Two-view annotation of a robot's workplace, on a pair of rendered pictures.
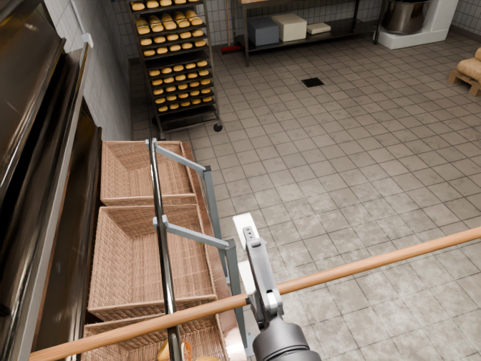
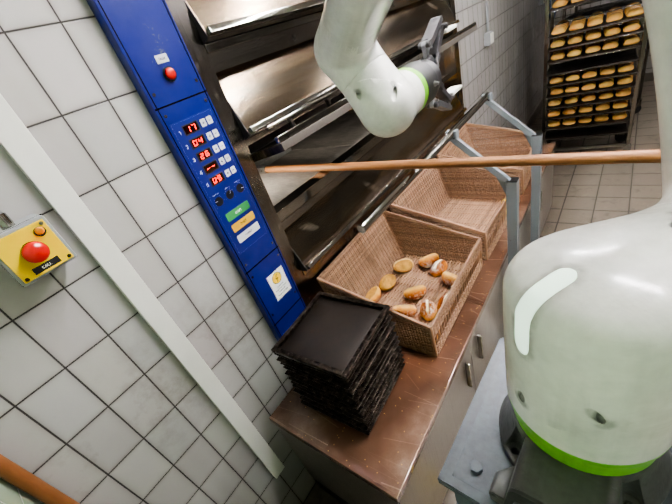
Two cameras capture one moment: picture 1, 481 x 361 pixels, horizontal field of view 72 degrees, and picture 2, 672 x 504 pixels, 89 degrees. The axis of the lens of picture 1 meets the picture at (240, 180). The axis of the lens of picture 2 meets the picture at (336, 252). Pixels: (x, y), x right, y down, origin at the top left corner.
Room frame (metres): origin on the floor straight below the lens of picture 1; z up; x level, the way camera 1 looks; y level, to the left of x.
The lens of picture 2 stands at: (-0.48, -0.54, 1.63)
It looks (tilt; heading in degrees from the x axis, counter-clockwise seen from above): 31 degrees down; 58
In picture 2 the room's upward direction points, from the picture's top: 20 degrees counter-clockwise
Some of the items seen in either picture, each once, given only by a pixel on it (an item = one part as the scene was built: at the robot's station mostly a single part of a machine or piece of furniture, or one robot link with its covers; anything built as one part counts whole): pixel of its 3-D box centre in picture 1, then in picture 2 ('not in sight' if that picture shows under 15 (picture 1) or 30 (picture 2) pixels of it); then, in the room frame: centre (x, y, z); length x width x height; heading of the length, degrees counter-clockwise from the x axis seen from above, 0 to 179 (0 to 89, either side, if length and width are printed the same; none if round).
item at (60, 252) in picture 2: not in sight; (29, 249); (-0.60, 0.32, 1.46); 0.10 x 0.07 x 0.10; 12
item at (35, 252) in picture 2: not in sight; (35, 251); (-0.59, 0.28, 1.46); 0.04 x 0.04 x 0.04; 12
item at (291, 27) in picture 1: (288, 26); not in sight; (5.24, -0.92, 0.35); 0.50 x 0.36 x 0.24; 14
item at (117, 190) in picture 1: (149, 175); (490, 154); (1.52, 0.54, 0.72); 0.56 x 0.49 x 0.28; 14
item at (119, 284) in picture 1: (156, 256); (456, 202); (0.93, 0.42, 0.72); 0.56 x 0.49 x 0.28; 10
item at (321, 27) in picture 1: (317, 28); not in sight; (5.34, -1.39, 0.27); 0.34 x 0.26 x 0.07; 108
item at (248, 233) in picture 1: (250, 236); not in sight; (0.31, -0.01, 1.58); 0.05 x 0.01 x 0.03; 12
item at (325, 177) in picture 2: not in sight; (390, 125); (0.86, 0.70, 1.16); 1.80 x 0.06 x 0.04; 12
